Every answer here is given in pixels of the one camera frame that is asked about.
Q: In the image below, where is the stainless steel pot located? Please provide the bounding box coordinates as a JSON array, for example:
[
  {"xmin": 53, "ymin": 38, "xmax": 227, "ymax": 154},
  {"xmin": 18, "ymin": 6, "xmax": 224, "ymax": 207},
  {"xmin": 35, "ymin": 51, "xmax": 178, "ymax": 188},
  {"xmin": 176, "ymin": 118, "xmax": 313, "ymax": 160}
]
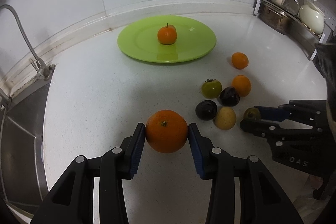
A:
[{"xmin": 259, "ymin": 1, "xmax": 292, "ymax": 35}]

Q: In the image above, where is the small orange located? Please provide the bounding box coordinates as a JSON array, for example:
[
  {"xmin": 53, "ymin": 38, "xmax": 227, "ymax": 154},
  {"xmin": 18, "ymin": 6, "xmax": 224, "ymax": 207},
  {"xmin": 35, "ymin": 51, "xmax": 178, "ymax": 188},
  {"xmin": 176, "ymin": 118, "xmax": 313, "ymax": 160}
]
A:
[
  {"xmin": 231, "ymin": 52, "xmax": 249, "ymax": 69},
  {"xmin": 231, "ymin": 75, "xmax": 252, "ymax": 98}
]

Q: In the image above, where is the white ceramic teapot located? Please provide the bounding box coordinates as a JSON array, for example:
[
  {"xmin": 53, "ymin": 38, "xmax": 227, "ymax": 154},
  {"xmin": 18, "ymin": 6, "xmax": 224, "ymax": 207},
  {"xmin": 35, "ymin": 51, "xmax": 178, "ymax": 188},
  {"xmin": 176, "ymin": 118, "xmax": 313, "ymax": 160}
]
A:
[{"xmin": 299, "ymin": 1, "xmax": 326, "ymax": 35}]

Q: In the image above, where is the metal pot rack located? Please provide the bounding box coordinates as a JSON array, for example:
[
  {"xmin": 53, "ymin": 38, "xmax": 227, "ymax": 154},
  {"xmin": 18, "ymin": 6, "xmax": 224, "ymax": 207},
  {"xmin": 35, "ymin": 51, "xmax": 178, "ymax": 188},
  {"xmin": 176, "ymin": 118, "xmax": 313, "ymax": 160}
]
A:
[{"xmin": 253, "ymin": 0, "xmax": 326, "ymax": 62}]

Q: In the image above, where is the large orange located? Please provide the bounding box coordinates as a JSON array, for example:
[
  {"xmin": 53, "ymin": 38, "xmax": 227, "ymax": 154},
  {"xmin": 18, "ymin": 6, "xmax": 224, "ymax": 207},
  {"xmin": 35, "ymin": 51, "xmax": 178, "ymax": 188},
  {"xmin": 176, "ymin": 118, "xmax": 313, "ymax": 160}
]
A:
[{"xmin": 146, "ymin": 109, "xmax": 189, "ymax": 153}]

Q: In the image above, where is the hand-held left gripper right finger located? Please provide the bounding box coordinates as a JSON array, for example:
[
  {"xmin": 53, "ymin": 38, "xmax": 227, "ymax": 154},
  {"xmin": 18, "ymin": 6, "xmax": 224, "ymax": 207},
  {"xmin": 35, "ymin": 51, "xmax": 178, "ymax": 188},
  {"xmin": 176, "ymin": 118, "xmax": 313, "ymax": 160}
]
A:
[{"xmin": 188, "ymin": 123, "xmax": 305, "ymax": 224}]

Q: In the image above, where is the green plate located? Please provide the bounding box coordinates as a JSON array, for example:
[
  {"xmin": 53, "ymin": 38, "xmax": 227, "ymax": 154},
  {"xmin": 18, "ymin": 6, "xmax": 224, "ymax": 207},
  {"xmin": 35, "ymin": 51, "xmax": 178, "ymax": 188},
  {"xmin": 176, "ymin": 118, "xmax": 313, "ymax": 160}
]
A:
[{"xmin": 117, "ymin": 15, "xmax": 217, "ymax": 64}]

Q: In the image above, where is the thin gooseneck faucet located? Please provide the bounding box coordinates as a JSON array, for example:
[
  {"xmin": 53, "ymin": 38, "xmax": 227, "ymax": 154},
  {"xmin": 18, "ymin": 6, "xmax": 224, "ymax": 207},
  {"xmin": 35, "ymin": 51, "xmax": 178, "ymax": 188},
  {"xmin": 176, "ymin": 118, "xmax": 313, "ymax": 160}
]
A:
[{"xmin": 0, "ymin": 4, "xmax": 54, "ymax": 80}]

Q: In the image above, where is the yellow-brown round fruit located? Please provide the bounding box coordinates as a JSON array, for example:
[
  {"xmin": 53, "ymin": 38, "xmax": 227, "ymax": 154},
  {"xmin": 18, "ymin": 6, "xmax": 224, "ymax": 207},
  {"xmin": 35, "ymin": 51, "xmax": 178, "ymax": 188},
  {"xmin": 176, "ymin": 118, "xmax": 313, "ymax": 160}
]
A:
[{"xmin": 215, "ymin": 106, "xmax": 237, "ymax": 131}]

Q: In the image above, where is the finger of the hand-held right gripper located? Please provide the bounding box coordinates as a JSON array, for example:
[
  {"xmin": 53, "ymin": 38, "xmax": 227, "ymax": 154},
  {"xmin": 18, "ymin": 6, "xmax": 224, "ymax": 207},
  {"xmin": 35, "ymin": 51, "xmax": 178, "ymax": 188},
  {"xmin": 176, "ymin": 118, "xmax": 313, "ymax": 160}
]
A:
[
  {"xmin": 240, "ymin": 120, "xmax": 326, "ymax": 138},
  {"xmin": 253, "ymin": 100, "xmax": 327, "ymax": 122}
]

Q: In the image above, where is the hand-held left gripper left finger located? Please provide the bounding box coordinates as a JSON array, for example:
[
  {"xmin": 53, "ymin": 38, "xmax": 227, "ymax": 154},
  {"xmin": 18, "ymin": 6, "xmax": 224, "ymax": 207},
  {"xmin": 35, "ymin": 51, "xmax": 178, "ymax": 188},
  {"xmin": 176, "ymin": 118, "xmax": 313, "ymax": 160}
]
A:
[{"xmin": 31, "ymin": 122, "xmax": 146, "ymax": 224}]

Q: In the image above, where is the orange with stem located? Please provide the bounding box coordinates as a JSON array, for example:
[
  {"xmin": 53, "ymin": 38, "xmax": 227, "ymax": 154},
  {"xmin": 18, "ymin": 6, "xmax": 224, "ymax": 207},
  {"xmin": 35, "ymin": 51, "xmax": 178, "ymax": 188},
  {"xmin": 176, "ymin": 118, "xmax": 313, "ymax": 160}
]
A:
[{"xmin": 157, "ymin": 24, "xmax": 177, "ymax": 45}]

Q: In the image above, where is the dark purple plum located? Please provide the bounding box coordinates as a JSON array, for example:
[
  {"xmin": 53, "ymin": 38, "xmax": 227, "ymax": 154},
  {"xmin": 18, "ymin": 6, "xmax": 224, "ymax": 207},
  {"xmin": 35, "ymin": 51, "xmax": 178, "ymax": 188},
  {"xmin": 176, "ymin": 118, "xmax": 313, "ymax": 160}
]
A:
[
  {"xmin": 219, "ymin": 86, "xmax": 240, "ymax": 107},
  {"xmin": 195, "ymin": 100, "xmax": 217, "ymax": 121}
]

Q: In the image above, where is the small green fruit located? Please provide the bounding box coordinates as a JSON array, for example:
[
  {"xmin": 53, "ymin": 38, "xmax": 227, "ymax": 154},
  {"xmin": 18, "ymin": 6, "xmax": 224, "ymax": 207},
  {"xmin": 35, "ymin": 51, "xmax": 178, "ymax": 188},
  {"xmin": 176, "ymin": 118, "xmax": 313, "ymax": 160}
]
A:
[{"xmin": 243, "ymin": 107, "xmax": 262, "ymax": 122}]

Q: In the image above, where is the stainless steel sink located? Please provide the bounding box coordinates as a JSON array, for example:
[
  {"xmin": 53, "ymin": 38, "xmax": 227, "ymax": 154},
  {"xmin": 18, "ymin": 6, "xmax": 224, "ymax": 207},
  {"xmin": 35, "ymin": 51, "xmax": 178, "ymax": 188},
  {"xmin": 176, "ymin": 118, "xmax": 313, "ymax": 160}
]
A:
[{"xmin": 0, "ymin": 82, "xmax": 51, "ymax": 203}]

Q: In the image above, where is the white wall outlet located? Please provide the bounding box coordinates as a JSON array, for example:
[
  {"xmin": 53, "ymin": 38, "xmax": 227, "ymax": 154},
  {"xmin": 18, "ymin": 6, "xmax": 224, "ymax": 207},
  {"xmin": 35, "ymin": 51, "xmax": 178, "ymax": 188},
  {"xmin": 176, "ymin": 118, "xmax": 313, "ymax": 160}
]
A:
[{"xmin": 315, "ymin": 5, "xmax": 336, "ymax": 28}]

